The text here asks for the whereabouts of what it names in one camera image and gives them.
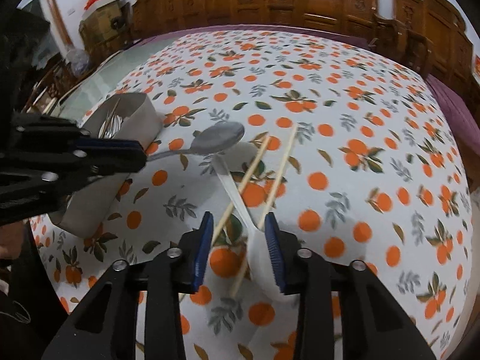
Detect stainless steel fork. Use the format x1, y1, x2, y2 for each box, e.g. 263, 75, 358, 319
98, 98, 123, 139

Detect stainless steel spoon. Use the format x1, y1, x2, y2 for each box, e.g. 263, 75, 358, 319
147, 121, 245, 162

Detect person's left hand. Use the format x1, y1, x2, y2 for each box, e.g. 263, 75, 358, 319
0, 221, 25, 259

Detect grey rectangular utensil tray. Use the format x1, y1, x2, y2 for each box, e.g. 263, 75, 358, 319
48, 93, 161, 238

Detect light bamboo chopstick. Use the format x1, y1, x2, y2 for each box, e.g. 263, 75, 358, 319
211, 134, 270, 245
229, 124, 298, 297

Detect small wooden chair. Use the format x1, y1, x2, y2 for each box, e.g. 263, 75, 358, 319
22, 59, 77, 115

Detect orange-print white tablecloth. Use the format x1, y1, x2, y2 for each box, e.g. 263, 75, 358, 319
31, 30, 473, 359

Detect stacked cardboard boxes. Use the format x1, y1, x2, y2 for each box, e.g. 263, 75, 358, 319
79, 0, 133, 66

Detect carved wooden bench back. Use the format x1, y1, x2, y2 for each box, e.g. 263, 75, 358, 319
133, 0, 377, 41

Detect carved wooden armchair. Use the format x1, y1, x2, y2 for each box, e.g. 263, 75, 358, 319
368, 0, 473, 89

